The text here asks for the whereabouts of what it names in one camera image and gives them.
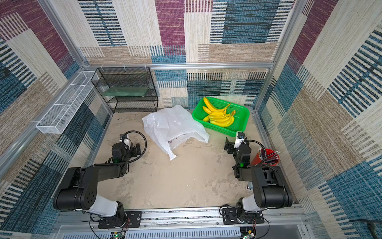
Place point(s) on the white plastic bag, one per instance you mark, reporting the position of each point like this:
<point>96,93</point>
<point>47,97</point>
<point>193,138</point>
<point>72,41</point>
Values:
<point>170,127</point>

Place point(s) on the yellow banana bunch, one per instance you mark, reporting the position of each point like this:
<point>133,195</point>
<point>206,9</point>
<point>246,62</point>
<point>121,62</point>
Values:
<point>218,117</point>

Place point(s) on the green plastic basket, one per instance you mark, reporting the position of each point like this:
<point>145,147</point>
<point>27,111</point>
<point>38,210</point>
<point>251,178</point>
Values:
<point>241,116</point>

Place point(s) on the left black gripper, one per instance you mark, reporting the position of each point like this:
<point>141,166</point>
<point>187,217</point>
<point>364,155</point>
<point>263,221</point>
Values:
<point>133,150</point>

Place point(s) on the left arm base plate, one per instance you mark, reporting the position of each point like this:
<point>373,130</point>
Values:
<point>128,219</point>

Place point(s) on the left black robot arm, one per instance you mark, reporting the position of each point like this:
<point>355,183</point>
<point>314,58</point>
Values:
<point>78,188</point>

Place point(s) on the white wire mesh tray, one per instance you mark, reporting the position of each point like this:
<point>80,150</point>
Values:
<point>63,110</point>

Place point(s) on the black wire mesh shelf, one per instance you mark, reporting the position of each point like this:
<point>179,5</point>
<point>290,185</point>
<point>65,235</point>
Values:
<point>107,77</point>

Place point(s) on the green board on shelf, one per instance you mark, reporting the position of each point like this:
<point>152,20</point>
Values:
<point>125,91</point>

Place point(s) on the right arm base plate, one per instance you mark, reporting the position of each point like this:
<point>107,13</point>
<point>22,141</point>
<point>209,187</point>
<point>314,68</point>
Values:
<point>232,216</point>

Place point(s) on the red pen cup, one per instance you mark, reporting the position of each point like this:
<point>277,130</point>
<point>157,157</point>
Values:
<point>272,158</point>

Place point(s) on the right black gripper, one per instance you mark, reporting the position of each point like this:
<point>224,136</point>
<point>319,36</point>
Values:
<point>229,146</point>

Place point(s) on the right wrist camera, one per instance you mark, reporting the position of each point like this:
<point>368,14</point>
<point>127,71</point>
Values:
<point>240,137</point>

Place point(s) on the aluminium front rail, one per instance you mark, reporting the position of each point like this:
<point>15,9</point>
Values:
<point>187,223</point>

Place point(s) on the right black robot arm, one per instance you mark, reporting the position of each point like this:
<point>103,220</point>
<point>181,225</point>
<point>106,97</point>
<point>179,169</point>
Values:
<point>269,187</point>

